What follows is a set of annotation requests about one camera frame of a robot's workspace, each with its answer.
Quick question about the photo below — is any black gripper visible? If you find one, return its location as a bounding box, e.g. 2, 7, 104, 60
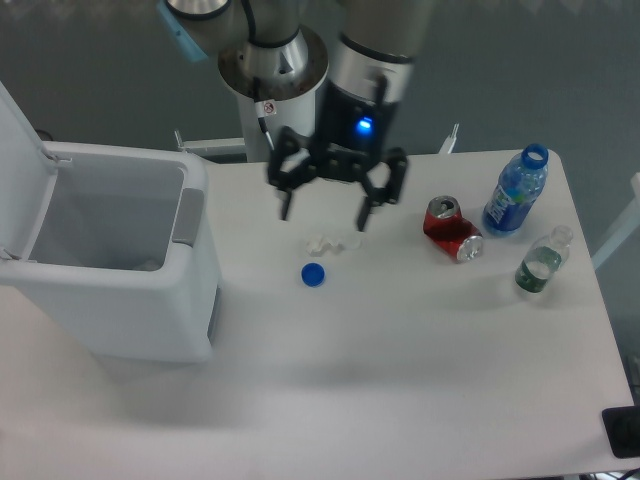
267, 79, 411, 233

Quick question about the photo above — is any white push-top trash can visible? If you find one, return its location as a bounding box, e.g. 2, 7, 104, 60
1, 92, 221, 363

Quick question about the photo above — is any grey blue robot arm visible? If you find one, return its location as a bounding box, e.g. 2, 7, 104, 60
158, 1, 434, 230

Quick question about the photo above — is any crushed red soda can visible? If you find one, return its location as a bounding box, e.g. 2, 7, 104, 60
423, 195, 484, 263

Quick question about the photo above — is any translucent white bottle cap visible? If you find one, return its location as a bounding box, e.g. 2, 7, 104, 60
341, 232, 362, 250

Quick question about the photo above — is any crumpled white paper scrap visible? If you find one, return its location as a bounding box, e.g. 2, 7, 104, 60
305, 234, 345, 257

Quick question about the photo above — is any blue bottle cap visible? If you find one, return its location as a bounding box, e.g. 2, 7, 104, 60
300, 262, 326, 288

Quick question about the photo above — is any blue label plastic bottle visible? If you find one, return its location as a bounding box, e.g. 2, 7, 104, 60
482, 143, 549, 236

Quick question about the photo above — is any clear green label bottle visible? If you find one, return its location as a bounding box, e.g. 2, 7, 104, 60
514, 225, 573, 293

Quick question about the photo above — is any black device at table corner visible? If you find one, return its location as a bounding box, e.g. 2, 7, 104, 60
602, 406, 639, 459

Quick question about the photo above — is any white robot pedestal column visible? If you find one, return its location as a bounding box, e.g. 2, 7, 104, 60
235, 91, 316, 163

